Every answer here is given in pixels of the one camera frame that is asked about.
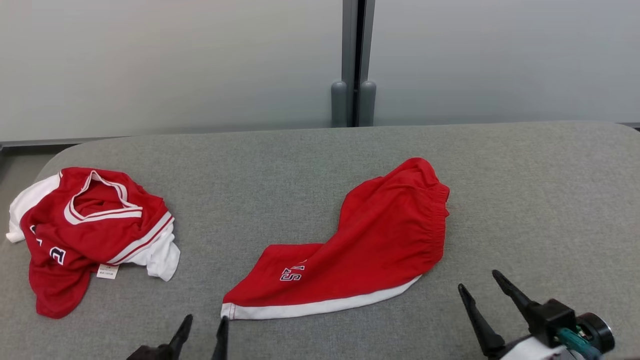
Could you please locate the grey partition frame post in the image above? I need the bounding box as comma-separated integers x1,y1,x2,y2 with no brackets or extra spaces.
342,0,377,127

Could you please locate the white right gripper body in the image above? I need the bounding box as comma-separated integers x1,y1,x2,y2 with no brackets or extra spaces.
487,335,576,360

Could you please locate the red basketball jersey white trim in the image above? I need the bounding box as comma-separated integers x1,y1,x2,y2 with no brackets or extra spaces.
6,167,181,320

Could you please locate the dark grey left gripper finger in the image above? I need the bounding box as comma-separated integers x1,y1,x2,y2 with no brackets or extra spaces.
211,316,230,360
167,314,194,360

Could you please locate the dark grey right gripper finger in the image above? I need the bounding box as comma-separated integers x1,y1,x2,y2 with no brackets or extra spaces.
492,270,539,331
458,284,506,358

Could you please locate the red shorts white hem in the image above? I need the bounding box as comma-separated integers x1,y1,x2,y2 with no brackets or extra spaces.
220,157,451,321

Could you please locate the dark partition base rail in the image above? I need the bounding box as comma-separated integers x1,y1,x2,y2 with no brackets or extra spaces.
0,122,640,151

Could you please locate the teal right camera cable connector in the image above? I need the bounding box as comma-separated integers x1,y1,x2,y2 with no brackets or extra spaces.
556,327,604,360

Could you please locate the grey cylindrical partition foot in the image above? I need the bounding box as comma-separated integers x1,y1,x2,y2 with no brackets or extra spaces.
330,81,348,128
358,80,377,127

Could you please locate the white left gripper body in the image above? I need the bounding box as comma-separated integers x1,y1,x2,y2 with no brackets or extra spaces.
126,344,173,360

